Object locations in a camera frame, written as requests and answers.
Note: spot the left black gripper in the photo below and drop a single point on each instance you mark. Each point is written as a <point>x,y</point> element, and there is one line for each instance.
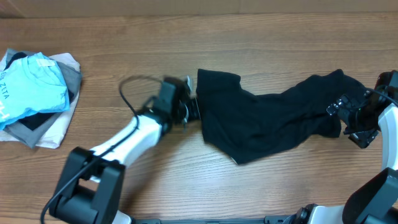
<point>196,114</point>

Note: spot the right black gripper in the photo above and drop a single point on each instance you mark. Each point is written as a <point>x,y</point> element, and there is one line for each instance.
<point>343,109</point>

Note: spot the black t-shirt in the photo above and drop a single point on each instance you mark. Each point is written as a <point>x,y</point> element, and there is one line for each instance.
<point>248,127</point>

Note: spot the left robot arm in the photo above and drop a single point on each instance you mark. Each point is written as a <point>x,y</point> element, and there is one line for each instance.
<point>89,188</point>

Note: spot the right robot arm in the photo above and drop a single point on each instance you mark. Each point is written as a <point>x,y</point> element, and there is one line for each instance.
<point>373,202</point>

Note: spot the black folded shirt in pile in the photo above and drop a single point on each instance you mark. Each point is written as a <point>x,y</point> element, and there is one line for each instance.
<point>35,119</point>

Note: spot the light blue folded t-shirt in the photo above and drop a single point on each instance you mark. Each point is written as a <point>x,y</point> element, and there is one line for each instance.
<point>31,87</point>

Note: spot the grey folded t-shirt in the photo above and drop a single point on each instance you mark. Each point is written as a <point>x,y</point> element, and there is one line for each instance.
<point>70,79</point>

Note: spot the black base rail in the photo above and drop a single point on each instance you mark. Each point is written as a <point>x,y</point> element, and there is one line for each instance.
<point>273,219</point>

